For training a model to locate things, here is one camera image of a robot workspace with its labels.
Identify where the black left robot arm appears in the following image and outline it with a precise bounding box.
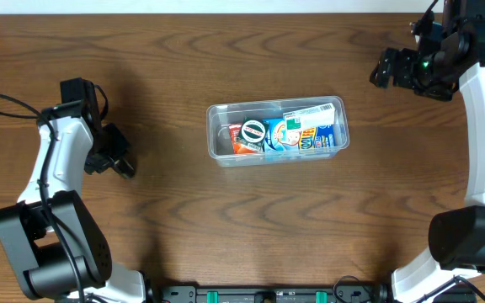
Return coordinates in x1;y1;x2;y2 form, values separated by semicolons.
0;77;147;302

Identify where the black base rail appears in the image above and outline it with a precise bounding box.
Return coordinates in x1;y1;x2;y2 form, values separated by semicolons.
157;281;394;303

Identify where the clear plastic container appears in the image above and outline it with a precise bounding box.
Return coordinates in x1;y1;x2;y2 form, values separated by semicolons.
207;96;349;167

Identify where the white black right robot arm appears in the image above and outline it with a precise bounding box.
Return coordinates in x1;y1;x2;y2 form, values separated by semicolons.
370;0;485;302

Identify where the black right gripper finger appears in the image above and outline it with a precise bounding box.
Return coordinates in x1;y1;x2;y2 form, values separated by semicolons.
392;49;418;89
369;48;397;88

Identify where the red medicine box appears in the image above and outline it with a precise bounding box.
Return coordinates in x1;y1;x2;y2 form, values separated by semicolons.
228;123;255;154

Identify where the white capped dark bottle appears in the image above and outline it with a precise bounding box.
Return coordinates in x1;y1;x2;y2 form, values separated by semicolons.
113;158;136;179

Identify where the white green box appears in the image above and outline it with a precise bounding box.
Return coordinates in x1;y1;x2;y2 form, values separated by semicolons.
283;103;335;130

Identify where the small green square box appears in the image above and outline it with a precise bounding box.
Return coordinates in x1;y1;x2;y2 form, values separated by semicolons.
237;119;269;153

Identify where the blue cool fever box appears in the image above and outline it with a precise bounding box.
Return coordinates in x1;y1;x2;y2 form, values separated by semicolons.
264;119;335;152

